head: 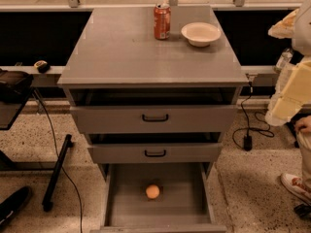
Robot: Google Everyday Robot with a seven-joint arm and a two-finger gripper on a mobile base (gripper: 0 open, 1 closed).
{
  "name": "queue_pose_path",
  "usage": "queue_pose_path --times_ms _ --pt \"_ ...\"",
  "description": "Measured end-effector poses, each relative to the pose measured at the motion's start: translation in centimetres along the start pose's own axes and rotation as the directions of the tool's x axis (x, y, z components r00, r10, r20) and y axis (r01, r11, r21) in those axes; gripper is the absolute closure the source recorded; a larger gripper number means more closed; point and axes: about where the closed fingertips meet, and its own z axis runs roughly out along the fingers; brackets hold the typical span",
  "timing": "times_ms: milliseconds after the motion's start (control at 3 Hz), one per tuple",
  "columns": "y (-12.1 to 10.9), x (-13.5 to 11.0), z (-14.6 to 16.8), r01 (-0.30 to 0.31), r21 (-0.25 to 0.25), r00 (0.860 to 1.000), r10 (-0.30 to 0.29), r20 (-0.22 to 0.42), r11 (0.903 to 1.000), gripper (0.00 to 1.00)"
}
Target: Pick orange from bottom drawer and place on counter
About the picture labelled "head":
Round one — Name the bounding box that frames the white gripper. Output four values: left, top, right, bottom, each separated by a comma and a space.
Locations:
265, 0, 311, 126

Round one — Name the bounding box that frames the orange fruit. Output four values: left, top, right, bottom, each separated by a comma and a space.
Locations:
146, 184, 160, 199

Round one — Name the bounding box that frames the grey top drawer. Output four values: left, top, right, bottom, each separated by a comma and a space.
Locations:
70, 105, 237, 134

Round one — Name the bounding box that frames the grey drawer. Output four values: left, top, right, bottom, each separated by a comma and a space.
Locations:
87, 143, 222, 164
70, 105, 237, 134
90, 163, 226, 233

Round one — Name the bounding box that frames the grey drawer cabinet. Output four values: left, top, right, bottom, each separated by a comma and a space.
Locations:
57, 5, 250, 233

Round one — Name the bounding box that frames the grey bottom drawer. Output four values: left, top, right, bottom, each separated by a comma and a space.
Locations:
90, 163, 226, 233

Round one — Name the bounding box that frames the grey middle drawer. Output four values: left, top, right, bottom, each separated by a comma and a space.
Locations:
87, 143, 222, 164

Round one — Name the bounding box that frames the person hand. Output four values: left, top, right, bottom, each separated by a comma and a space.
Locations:
294, 116, 311, 133

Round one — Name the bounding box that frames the clear plastic bottle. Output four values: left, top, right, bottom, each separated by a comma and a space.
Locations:
274, 48, 294, 73

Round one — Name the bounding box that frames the person beige trouser leg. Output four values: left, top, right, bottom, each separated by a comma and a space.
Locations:
297, 132, 311, 187

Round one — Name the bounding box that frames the white bowl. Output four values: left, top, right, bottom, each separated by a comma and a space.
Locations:
181, 22, 221, 48

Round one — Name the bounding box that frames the white red sneaker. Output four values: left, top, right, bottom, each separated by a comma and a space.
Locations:
280, 173, 311, 205

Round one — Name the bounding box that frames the orange soda can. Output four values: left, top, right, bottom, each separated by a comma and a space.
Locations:
154, 4, 171, 40

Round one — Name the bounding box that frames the yellow black tape measure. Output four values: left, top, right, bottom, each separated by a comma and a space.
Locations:
34, 60, 51, 73

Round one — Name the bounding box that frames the black bag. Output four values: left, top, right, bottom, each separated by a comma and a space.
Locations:
0, 69, 33, 103

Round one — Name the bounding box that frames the black table leg left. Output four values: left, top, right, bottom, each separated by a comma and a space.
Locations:
42, 134, 73, 212

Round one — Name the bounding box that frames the black shoe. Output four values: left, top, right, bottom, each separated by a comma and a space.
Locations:
0, 186, 32, 229

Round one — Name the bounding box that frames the black power adapter cable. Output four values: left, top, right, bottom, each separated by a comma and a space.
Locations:
231, 81, 276, 152

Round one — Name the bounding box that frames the black cable left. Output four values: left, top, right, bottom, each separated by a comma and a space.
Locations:
32, 89, 85, 233

